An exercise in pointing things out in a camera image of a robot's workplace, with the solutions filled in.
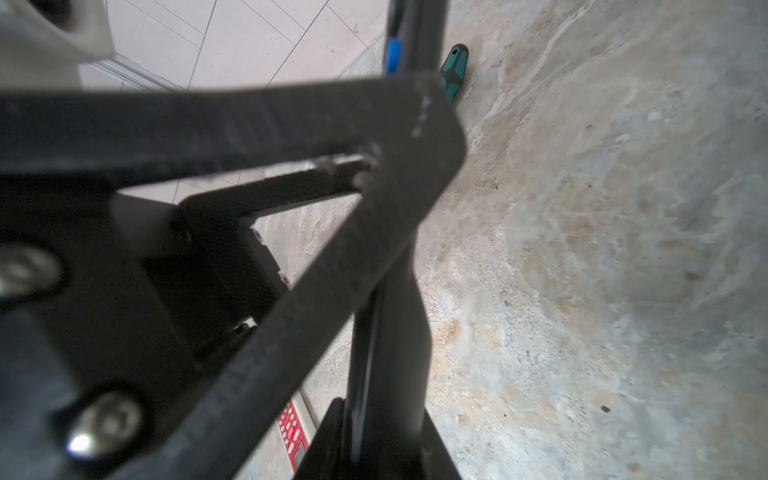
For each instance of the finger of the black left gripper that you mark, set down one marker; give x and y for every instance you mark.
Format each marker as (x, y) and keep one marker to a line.
(294, 159)

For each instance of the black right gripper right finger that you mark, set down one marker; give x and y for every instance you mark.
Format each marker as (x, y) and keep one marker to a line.
(436, 463)

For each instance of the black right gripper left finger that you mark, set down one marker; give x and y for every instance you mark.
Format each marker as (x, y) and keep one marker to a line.
(324, 457)

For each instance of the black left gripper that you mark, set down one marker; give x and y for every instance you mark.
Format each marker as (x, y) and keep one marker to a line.
(117, 314)

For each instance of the green black screwdriver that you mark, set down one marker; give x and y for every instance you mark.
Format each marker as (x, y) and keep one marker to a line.
(454, 70)

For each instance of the black remote control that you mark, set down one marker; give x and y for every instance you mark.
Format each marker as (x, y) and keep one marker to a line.
(419, 147)

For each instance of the red white remote control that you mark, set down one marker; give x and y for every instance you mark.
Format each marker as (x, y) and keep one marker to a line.
(297, 430)

